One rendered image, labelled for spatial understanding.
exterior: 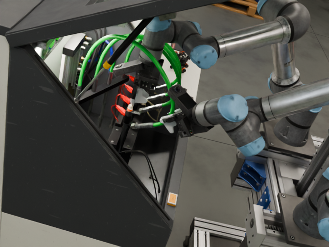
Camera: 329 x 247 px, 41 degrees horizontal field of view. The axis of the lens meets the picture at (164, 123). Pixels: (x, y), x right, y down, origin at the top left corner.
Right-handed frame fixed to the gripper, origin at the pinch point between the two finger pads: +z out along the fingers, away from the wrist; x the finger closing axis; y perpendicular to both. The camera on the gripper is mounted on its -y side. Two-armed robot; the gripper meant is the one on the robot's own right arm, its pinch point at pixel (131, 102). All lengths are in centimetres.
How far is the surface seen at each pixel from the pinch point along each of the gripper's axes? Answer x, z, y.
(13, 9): -24, -35, -36
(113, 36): -4.6, -25.6, -10.7
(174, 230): 51, 115, 41
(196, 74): 68, 17, 24
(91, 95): 5.0, 5.6, -15.8
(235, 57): 318, 115, 76
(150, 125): -12.9, -1.8, 8.9
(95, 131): -33.7, -8.9, -5.7
